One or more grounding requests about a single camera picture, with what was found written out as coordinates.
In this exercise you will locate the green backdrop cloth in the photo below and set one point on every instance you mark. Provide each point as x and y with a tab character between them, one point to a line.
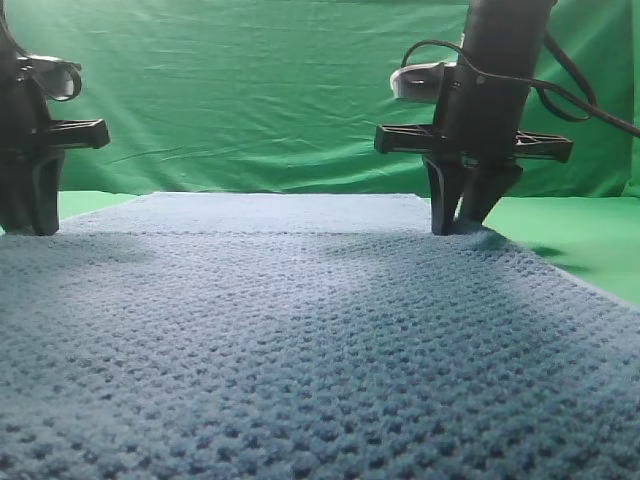
242	96

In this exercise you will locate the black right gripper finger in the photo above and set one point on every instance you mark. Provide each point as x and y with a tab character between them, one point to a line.
15	217
46	182

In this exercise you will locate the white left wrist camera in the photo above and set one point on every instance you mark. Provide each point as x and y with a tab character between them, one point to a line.
419	82

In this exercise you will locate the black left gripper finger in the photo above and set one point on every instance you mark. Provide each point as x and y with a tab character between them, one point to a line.
447	177
485	187

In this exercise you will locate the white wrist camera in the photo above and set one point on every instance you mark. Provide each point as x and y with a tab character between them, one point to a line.
419	82
60	80

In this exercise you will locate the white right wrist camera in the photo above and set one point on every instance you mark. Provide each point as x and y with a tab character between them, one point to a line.
60	80

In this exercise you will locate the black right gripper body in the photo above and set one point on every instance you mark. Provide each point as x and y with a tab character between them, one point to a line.
26	121

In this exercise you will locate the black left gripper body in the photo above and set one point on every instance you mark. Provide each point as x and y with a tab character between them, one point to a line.
481	102

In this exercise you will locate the blue waffle-weave towel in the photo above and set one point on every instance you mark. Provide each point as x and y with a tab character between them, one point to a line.
227	336

